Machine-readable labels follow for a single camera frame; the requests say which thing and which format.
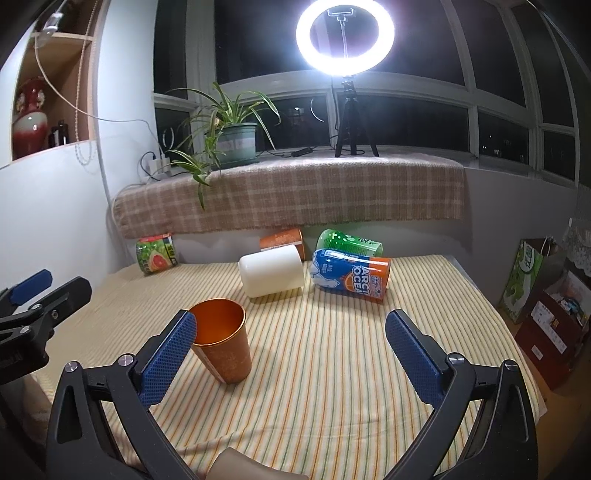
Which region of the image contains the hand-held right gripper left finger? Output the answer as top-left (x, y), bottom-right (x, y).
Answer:
top-left (45, 310), bottom-right (204, 480)

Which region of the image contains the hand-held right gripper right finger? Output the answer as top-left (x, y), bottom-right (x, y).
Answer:
top-left (383, 308), bottom-right (539, 480)

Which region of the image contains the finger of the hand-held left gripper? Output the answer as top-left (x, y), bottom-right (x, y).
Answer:
top-left (0, 269), bottom-right (53, 309)
top-left (0, 276), bottom-right (93, 332)

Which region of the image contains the orange metal cup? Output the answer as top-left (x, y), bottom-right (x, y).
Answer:
top-left (189, 298), bottom-right (253, 384)

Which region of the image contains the green fruit print cup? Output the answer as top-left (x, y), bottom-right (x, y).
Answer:
top-left (135, 232), bottom-right (180, 277)

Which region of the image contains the blue and orange printed cup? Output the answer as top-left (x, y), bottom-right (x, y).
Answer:
top-left (308, 248), bottom-right (392, 304)

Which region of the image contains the white plastic cup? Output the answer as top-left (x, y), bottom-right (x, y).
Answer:
top-left (238, 244), bottom-right (305, 298)

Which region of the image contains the green printed cup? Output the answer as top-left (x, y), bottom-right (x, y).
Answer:
top-left (316, 228), bottom-right (384, 260)

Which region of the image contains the striped yellow tablecloth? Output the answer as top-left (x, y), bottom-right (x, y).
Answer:
top-left (28, 253), bottom-right (542, 480)

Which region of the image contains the green paper bag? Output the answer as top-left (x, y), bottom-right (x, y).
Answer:
top-left (498, 237), bottom-right (562, 324)

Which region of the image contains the beige rounded object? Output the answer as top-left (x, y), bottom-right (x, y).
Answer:
top-left (210, 447), bottom-right (309, 480)

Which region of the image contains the red cardboard box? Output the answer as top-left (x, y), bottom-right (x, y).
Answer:
top-left (513, 285), bottom-right (591, 391)

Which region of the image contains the red ceramic vase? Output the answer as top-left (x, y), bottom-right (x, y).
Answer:
top-left (13, 78), bottom-right (51, 158)

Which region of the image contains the small black jar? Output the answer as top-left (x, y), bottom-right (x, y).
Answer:
top-left (48, 120), bottom-right (70, 148)

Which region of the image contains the white power strip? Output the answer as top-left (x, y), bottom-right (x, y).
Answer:
top-left (140, 154), bottom-right (174, 179)

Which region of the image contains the plaid brown blanket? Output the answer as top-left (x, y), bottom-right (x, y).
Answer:
top-left (113, 154), bottom-right (466, 239)

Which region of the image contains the white lace cloth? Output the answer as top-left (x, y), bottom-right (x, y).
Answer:
top-left (565, 217), bottom-right (591, 274)

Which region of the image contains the potted spider plant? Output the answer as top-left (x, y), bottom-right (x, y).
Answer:
top-left (165, 82), bottom-right (281, 211)

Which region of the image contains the black tripod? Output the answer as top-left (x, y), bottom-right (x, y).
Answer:
top-left (333, 76), bottom-right (380, 159)

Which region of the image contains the white charging cable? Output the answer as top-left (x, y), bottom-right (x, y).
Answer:
top-left (32, 28), bottom-right (160, 155)

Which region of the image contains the beaded pull cord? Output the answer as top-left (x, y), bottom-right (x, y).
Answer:
top-left (75, 0), bottom-right (101, 165)

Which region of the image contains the wooden wall shelf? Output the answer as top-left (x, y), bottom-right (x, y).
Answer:
top-left (8, 31), bottom-right (100, 161)

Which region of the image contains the black ring light cable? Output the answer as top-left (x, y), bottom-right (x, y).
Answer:
top-left (257, 147), bottom-right (334, 158)

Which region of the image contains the white ring light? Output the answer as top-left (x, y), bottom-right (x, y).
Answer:
top-left (295, 0), bottom-right (397, 78)

